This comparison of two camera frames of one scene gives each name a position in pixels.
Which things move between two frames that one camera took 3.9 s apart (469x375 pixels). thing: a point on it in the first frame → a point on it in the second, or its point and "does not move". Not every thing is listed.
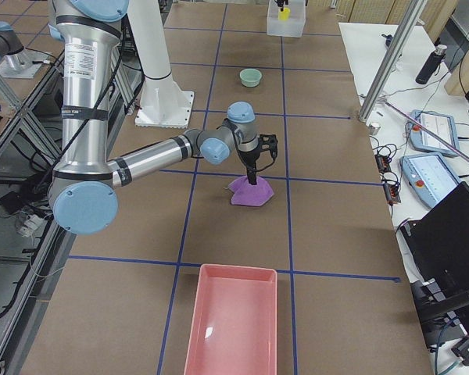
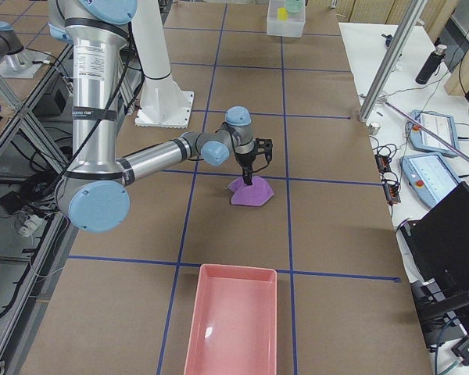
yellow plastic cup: (284, 14) does not move
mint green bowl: (250, 77) → (294, 6)
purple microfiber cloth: (246, 194) does not move
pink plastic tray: (234, 326) does not move
